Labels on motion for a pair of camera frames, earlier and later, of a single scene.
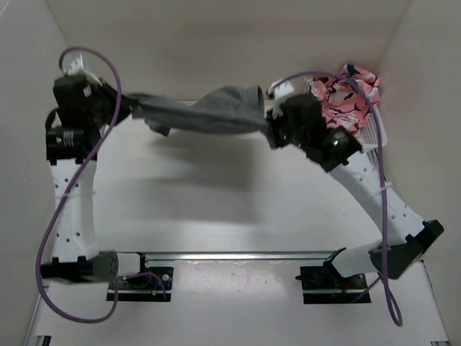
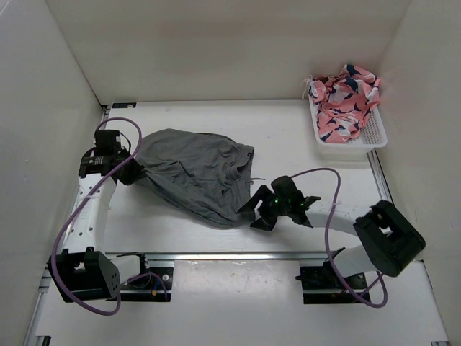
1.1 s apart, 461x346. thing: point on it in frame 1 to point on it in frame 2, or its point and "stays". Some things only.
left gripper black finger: x=126 y=107 to x=130 y=172
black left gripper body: x=105 y=98 to x=124 y=156
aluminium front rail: x=235 y=256 stays
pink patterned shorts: x=343 y=104 stays
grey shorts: x=228 y=109 to x=202 y=177
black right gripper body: x=282 y=134 to x=274 y=207
